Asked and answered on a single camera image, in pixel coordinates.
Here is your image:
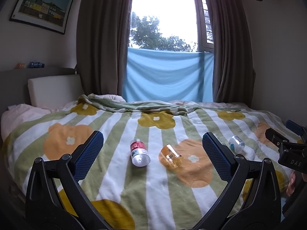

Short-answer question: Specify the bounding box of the blue label cut bottle cup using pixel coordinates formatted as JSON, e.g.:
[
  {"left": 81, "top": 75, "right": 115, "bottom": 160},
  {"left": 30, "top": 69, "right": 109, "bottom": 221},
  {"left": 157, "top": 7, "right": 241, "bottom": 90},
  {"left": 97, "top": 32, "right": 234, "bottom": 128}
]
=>
[{"left": 229, "top": 136, "right": 245, "bottom": 153}]

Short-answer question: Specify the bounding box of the orange label cut bottle cup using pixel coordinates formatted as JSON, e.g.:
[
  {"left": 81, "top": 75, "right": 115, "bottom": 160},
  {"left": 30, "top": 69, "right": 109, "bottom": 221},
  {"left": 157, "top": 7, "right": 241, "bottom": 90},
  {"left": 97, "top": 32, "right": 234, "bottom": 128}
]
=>
[{"left": 160, "top": 144, "right": 183, "bottom": 168}]

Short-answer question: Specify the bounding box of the red label cut bottle cup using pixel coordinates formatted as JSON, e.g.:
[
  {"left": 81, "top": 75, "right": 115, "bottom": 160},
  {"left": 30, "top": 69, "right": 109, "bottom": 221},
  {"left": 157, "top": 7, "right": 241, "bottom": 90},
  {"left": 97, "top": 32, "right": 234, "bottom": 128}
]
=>
[{"left": 130, "top": 139, "right": 150, "bottom": 167}]

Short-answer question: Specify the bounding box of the person's right hand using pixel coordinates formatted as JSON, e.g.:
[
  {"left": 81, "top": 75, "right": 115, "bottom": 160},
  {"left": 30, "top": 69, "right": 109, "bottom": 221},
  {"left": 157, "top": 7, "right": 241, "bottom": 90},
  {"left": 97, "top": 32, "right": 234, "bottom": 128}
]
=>
[{"left": 286, "top": 171, "right": 307, "bottom": 197}]

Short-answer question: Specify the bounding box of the right brown curtain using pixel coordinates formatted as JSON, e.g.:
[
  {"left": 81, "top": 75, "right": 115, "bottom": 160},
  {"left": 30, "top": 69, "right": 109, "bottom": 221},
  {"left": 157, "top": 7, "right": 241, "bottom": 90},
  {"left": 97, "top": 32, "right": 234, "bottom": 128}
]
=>
[{"left": 206, "top": 0, "right": 256, "bottom": 106}]

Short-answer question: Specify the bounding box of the brown curtain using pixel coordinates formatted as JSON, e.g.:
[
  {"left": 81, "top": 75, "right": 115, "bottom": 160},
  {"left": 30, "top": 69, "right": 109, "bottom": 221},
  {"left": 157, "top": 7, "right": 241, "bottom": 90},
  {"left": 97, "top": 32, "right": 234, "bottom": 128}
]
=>
[
  {"left": 77, "top": 0, "right": 132, "bottom": 95},
  {"left": 206, "top": 0, "right": 256, "bottom": 106}
]

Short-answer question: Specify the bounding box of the flower striped blanket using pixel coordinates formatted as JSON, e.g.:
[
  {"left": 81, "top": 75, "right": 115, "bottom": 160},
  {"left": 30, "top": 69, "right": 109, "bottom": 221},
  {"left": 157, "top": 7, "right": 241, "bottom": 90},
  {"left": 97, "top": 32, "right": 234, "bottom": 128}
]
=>
[{"left": 2, "top": 93, "right": 304, "bottom": 230}]

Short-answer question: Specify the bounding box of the white bed sheet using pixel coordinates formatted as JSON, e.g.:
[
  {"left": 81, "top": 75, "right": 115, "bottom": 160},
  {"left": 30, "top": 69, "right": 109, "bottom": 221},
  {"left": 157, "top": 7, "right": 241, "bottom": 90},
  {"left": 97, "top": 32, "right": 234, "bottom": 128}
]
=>
[{"left": 1, "top": 104, "right": 51, "bottom": 141}]

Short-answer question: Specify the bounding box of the white pillow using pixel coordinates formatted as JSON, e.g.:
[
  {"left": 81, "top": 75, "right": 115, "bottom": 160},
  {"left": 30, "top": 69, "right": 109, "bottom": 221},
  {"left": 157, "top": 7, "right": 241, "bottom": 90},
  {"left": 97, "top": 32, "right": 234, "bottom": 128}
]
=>
[{"left": 28, "top": 74, "right": 84, "bottom": 110}]

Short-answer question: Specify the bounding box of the grey headboard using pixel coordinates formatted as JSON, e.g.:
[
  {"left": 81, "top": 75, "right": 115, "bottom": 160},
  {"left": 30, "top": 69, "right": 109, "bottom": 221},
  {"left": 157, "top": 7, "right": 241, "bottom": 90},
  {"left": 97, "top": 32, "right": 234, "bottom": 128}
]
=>
[{"left": 0, "top": 67, "right": 75, "bottom": 115}]

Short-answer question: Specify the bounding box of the light blue hanging cloth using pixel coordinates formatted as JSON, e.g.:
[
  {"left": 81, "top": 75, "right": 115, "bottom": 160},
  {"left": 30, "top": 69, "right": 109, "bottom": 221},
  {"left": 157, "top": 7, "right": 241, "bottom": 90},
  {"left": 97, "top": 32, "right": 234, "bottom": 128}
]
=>
[{"left": 122, "top": 48, "right": 214, "bottom": 102}]

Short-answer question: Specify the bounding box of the blue toy on headboard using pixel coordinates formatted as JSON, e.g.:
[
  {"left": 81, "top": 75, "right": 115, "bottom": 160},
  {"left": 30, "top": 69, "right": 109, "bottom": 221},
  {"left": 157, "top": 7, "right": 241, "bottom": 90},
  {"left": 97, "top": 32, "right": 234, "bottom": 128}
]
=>
[{"left": 27, "top": 62, "right": 45, "bottom": 69}]

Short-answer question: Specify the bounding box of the orange toy on headboard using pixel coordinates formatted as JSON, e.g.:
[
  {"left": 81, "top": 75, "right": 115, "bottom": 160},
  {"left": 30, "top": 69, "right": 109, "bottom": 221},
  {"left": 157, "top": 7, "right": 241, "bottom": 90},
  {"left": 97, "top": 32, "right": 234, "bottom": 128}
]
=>
[{"left": 15, "top": 63, "right": 26, "bottom": 69}]

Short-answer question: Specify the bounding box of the framed building picture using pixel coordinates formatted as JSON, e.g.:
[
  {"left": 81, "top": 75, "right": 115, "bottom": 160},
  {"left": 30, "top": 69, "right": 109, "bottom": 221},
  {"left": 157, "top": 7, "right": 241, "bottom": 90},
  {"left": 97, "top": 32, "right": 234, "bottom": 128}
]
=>
[{"left": 9, "top": 0, "right": 73, "bottom": 35}]

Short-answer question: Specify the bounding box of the left brown curtain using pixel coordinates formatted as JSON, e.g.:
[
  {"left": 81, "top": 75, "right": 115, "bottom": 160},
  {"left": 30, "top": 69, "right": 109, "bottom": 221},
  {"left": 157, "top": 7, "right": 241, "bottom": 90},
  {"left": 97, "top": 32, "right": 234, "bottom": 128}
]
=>
[{"left": 77, "top": 0, "right": 132, "bottom": 95}]

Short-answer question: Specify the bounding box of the open window frame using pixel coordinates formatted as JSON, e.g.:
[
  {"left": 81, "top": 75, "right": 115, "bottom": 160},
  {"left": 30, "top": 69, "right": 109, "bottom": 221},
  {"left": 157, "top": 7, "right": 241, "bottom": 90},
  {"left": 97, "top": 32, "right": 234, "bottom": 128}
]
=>
[{"left": 194, "top": 0, "right": 214, "bottom": 53}]

